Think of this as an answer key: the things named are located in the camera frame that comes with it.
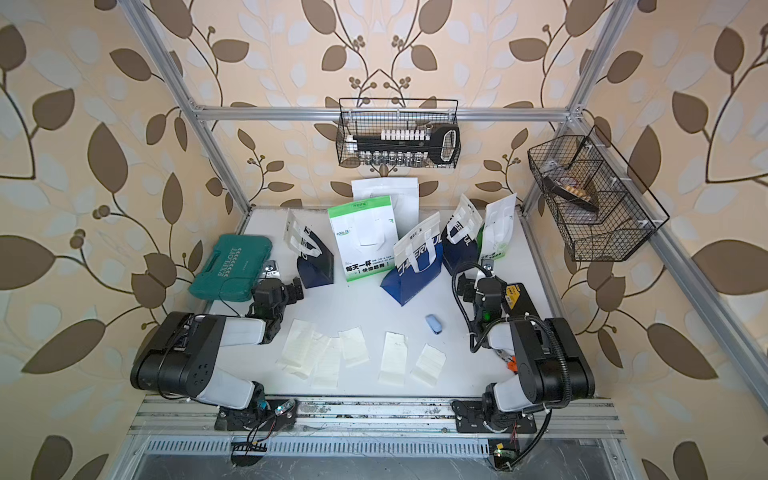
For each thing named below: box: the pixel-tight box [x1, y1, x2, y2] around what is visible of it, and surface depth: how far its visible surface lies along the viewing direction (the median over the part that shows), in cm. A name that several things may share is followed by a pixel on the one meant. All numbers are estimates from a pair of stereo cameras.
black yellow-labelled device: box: [501, 282, 540, 319], surface depth 95 cm
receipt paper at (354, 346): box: [338, 326, 370, 368], surface depth 88 cm
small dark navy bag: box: [297, 226, 334, 289], surface depth 96 cm
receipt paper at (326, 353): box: [310, 337, 341, 388], surface depth 86 cm
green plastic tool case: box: [188, 234, 273, 302], surface depth 100 cm
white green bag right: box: [480, 193, 517, 261], surface depth 96 cm
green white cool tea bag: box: [327, 195, 399, 282], surface depth 93 cm
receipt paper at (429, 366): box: [410, 343, 447, 387], surface depth 85 cm
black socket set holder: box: [353, 124, 461, 166], surface depth 87 cm
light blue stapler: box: [425, 314, 443, 335], surface depth 90 cm
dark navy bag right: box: [440, 194, 483, 276], surface depth 95 cm
